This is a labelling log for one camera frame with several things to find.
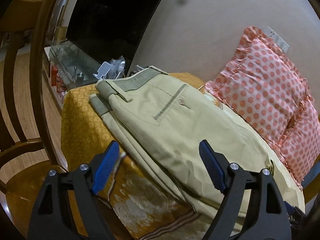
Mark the clear plastic bag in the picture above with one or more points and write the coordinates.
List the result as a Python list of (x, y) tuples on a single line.
[(117, 68)]

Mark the white wall socket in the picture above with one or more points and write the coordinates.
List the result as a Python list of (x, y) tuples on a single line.
[(280, 42)]

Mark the dark television screen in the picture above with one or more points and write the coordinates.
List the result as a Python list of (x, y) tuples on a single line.
[(109, 29)]

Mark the white phone stand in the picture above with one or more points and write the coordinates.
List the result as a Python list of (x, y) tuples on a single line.
[(102, 70)]

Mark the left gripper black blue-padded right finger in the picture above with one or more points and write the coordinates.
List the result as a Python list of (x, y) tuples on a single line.
[(266, 216)]

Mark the yellow patterned bedsheet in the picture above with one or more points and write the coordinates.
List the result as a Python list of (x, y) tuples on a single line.
[(133, 201)]

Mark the pink polka dot pillow left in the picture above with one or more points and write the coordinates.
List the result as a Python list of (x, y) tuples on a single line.
[(261, 84)]

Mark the glass tv stand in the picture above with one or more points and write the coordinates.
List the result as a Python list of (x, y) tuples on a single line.
[(65, 66)]

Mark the beige khaki pants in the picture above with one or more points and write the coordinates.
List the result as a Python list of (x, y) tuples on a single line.
[(160, 121)]

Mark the pink polka dot pillow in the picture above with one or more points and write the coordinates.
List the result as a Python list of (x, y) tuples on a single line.
[(261, 84), (298, 147)]

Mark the pink polka dot pillow right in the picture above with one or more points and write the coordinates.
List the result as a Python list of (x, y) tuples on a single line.
[(298, 147)]

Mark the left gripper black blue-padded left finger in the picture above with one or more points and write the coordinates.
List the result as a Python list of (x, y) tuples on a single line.
[(68, 207)]

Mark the wooden chair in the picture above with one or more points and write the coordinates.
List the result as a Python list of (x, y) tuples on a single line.
[(25, 108)]

